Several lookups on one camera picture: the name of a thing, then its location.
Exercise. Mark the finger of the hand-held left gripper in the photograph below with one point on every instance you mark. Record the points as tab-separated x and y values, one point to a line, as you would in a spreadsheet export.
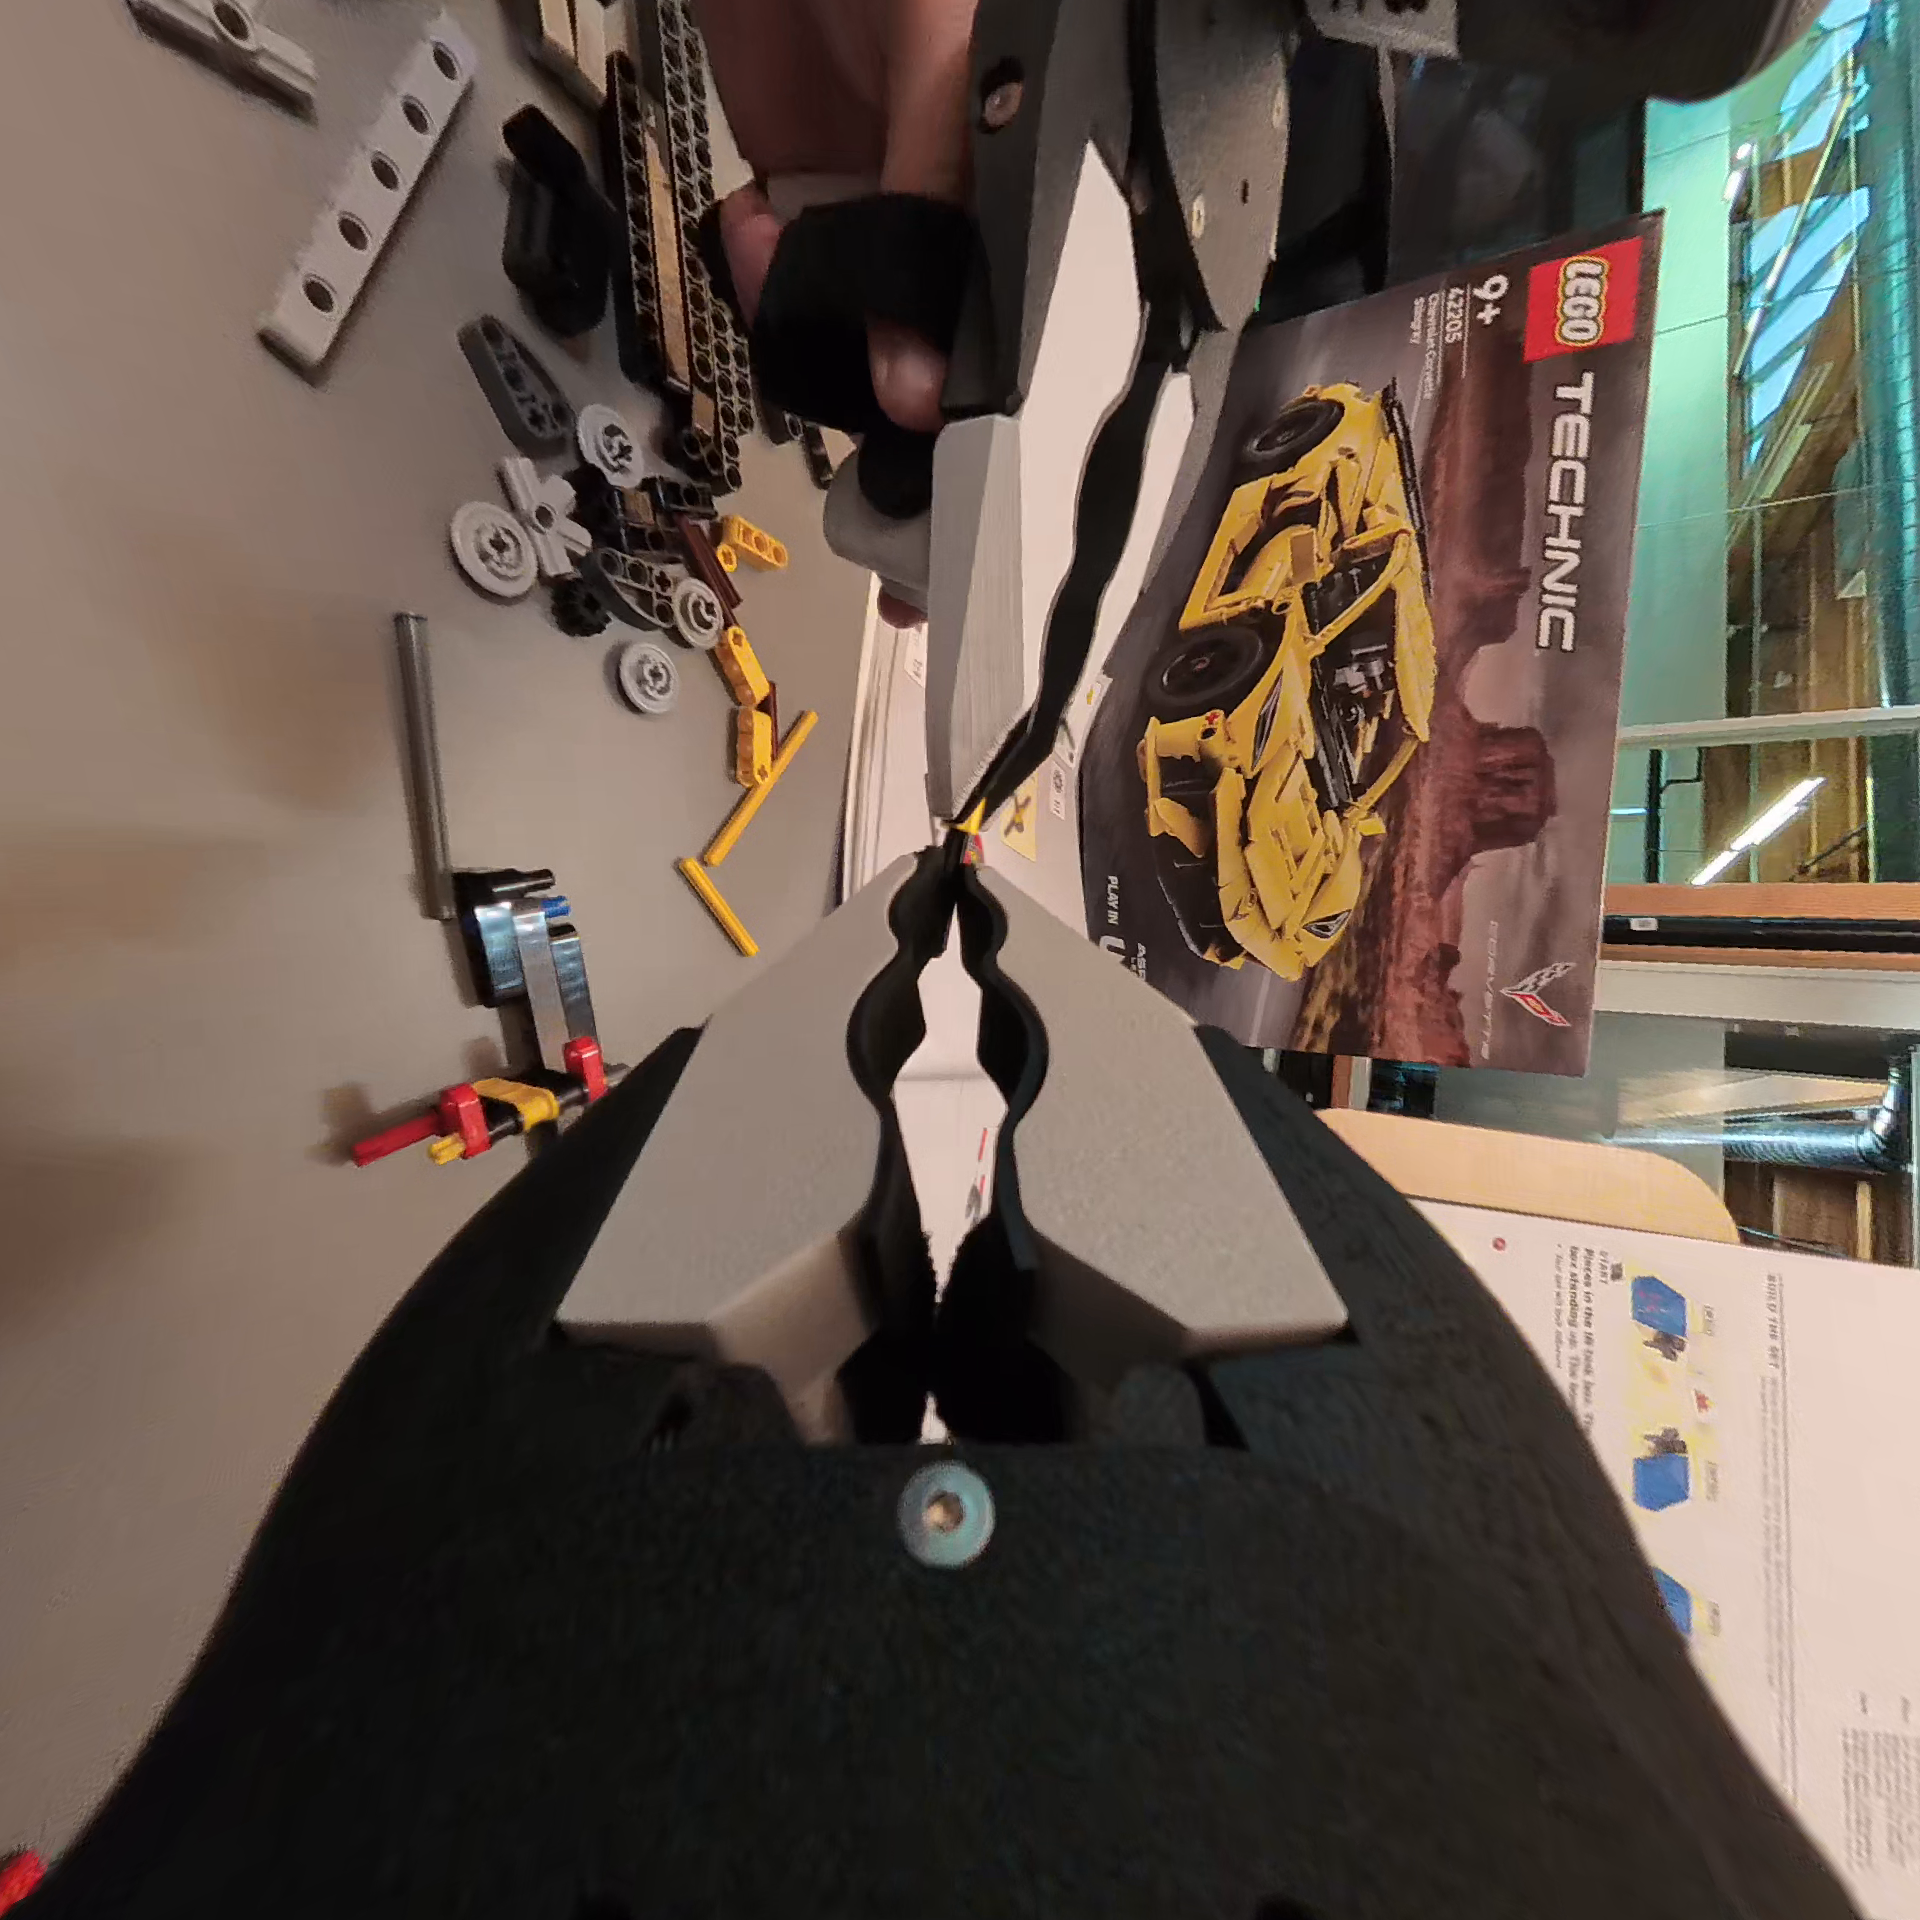
1184	436
975	630

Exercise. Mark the white printed paper sheet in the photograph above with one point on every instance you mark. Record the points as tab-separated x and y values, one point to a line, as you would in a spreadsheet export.
1800	1500

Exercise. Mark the white instruction booklet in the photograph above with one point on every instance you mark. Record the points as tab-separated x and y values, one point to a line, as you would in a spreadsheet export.
887	751

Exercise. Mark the person's left hand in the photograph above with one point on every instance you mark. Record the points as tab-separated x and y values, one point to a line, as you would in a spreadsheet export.
839	90

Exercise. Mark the grey toy beam assembly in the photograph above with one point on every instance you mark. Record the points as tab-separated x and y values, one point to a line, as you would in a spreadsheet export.
525	961

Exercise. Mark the black toy car set box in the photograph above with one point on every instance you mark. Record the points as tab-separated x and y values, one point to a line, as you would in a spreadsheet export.
1501	751

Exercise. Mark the long dark grey toy axle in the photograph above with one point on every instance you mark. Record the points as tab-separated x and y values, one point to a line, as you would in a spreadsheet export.
425	751

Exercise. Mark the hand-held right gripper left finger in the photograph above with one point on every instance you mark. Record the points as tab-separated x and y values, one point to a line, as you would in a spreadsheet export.
721	1185

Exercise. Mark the beige round table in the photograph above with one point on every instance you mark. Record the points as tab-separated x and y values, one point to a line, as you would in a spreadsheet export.
1529	1172

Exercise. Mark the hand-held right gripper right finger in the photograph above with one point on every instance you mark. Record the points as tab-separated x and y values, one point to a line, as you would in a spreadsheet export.
1170	1185

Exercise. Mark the pile of toy brick pieces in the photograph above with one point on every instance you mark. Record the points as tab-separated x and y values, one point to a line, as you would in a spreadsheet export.
662	225

